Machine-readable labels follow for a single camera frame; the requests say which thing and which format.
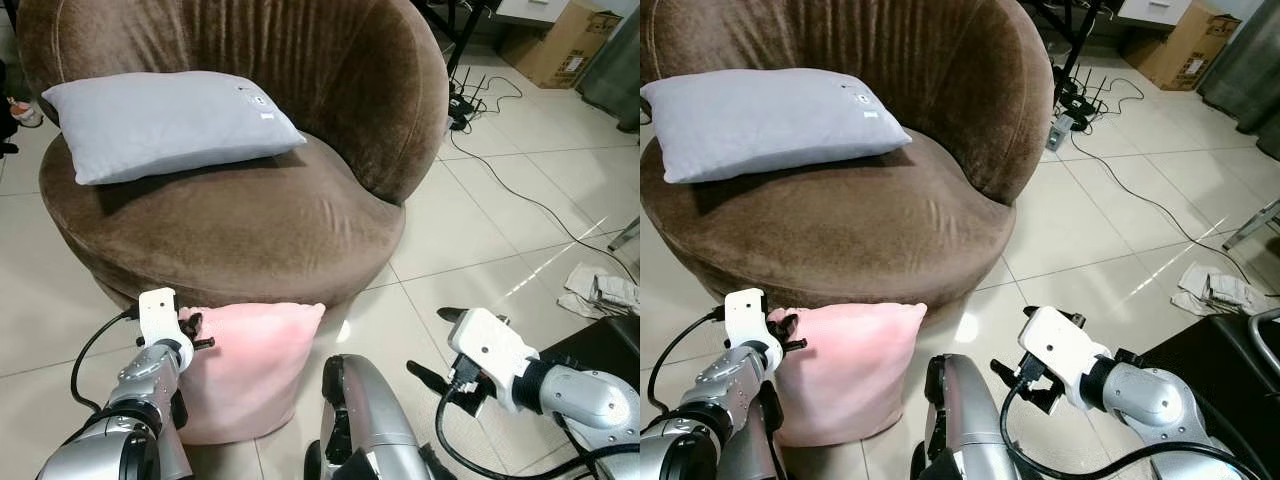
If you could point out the pink pillow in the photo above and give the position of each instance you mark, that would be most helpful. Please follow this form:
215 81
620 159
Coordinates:
255 370
855 375

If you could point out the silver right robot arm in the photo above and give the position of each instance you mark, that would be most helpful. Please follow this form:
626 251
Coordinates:
1150 400
590 400

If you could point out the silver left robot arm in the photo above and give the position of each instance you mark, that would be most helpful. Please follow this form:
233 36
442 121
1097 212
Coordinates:
140 390
715 400

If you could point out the brown velvet round sofa chair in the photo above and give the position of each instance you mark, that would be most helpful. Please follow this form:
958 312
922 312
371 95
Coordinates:
250 220
860 230

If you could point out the grey pillow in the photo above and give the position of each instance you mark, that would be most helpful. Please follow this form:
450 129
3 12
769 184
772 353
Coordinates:
770 125
160 125

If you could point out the silver robot leg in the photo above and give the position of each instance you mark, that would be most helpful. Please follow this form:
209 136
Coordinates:
365 420
960 420

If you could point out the black storage box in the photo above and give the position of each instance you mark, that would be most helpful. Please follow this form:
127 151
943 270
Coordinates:
1215 370
600 345

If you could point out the crumpled white cloth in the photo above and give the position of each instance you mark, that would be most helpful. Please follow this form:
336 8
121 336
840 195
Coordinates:
600 290
1220 290

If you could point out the black router with antennas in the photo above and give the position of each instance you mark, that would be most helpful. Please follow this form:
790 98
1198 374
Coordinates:
465 100
1072 105

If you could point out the person's shoe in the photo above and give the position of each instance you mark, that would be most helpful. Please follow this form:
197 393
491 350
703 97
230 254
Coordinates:
20 110

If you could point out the grey curtain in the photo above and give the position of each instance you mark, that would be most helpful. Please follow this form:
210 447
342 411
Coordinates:
615 75
1245 70

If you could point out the brown cardboard box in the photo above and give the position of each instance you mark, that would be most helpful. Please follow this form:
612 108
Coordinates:
560 45
1185 45

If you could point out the small white box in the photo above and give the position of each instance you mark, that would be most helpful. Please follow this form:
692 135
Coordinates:
1155 8
535 10

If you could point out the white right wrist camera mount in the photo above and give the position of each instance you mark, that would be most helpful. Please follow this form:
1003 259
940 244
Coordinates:
492 345
1062 342

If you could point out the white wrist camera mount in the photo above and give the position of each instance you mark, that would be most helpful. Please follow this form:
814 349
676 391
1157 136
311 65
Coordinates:
492 345
745 315
158 315
1062 342

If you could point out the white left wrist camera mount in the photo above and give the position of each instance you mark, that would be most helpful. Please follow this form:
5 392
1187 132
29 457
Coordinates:
158 315
745 315

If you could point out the white slanted rack frame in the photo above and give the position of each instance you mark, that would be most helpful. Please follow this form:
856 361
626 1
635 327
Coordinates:
625 236
1255 222

